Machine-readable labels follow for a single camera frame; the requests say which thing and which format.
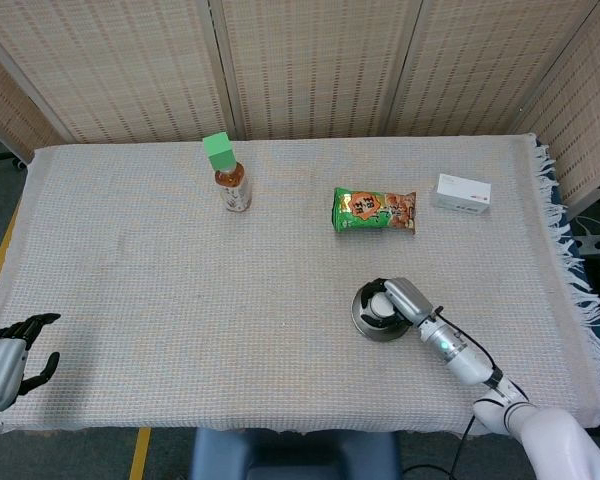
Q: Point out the beige woven tablecloth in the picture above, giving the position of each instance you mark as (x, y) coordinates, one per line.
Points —
(180, 275)

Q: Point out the round silver metal bowl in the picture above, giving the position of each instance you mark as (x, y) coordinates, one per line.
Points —
(380, 336)

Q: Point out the blue table skirt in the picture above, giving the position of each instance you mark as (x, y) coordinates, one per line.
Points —
(565, 235)

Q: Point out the green snack bag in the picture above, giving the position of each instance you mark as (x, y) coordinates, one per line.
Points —
(372, 210)

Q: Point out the amber tea bottle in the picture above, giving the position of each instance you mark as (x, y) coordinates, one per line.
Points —
(235, 192)

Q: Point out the bamboo screen panel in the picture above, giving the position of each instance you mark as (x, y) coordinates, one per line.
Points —
(580, 115)
(320, 65)
(120, 65)
(5, 115)
(480, 65)

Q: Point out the green foam block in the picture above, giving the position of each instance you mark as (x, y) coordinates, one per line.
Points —
(219, 151)

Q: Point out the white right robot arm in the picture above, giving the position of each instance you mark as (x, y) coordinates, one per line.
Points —
(467, 365)

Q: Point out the white round object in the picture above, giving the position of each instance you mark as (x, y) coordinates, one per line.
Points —
(382, 306)

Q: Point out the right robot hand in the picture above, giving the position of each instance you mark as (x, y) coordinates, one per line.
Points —
(410, 300)

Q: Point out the white carton box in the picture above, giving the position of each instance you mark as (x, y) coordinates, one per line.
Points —
(460, 195)

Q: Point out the grey metal stand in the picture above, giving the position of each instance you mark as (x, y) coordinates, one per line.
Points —
(592, 245)

